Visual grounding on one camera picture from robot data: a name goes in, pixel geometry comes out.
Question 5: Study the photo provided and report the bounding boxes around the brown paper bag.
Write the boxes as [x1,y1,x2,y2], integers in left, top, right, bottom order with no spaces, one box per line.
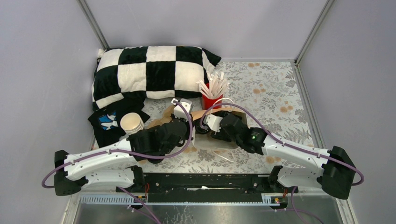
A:
[191,98,247,162]

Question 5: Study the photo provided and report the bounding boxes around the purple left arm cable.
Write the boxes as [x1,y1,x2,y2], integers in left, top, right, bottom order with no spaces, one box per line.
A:
[42,98,194,224]

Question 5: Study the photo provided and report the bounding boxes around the floral table mat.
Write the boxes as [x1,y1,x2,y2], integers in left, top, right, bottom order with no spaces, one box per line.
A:
[138,62,315,174]

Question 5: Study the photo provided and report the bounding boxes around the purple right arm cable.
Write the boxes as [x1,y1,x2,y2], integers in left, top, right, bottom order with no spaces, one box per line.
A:
[198,103,365,224]

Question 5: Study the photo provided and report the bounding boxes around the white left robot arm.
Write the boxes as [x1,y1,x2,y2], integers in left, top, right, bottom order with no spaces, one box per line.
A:
[54,98,193,196]

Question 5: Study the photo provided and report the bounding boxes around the black white checkered pillow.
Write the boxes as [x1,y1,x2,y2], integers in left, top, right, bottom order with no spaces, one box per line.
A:
[91,46,222,111]

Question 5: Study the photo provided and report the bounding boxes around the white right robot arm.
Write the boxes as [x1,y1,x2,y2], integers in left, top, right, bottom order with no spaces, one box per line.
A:
[203,111,356,200]

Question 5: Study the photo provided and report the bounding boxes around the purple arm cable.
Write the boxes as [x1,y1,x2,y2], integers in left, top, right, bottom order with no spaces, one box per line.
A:
[198,103,365,224]
[42,98,194,224]

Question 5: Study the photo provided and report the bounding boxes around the brown cardboard cup carrier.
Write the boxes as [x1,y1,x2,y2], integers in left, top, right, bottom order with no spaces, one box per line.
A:
[145,105,175,129]

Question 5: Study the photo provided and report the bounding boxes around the stack of paper cups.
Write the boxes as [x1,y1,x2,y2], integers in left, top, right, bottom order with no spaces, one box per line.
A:
[120,112,144,135]

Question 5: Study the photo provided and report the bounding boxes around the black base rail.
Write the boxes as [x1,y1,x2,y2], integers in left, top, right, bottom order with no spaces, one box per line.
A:
[126,173,293,203]

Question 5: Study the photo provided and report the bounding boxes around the red cup holder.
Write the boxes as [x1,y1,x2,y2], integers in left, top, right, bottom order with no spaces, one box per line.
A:
[202,93,224,110]

